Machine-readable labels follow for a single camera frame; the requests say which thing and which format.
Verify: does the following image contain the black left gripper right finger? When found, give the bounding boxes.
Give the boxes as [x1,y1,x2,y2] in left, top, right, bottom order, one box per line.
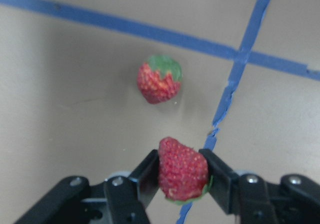
[199,148,320,224]

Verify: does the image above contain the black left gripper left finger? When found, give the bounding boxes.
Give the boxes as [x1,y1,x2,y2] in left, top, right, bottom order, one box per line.
[16,149,159,224]

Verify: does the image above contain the red strawberry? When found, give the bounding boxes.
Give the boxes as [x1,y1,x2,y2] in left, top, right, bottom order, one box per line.
[136,55,183,105]
[158,136,214,205]

